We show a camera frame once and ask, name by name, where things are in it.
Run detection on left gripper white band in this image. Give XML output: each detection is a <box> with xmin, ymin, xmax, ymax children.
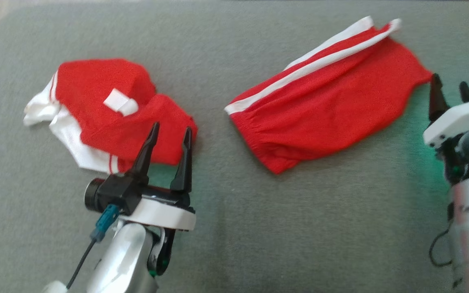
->
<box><xmin>120</xmin><ymin>122</ymin><xmax>196</xmax><ymax>277</ymax></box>

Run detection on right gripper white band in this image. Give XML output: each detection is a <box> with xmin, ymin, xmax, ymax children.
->
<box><xmin>423</xmin><ymin>73</ymin><xmax>469</xmax><ymax>184</ymax></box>

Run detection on red basketball jersey white sleeves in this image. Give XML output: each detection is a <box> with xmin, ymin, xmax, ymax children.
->
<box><xmin>24</xmin><ymin>59</ymin><xmax>197</xmax><ymax>175</ymax></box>

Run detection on red shorts white stripe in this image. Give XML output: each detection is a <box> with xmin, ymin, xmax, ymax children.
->
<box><xmin>224</xmin><ymin>16</ymin><xmax>434</xmax><ymax>175</ymax></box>

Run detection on large grey sofa ottoman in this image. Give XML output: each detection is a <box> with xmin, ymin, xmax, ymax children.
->
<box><xmin>0</xmin><ymin>0</ymin><xmax>469</xmax><ymax>293</ymax></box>

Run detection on left black cable teal plug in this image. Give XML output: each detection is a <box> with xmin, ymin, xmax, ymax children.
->
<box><xmin>67</xmin><ymin>204</ymin><xmax>120</xmax><ymax>289</ymax></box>

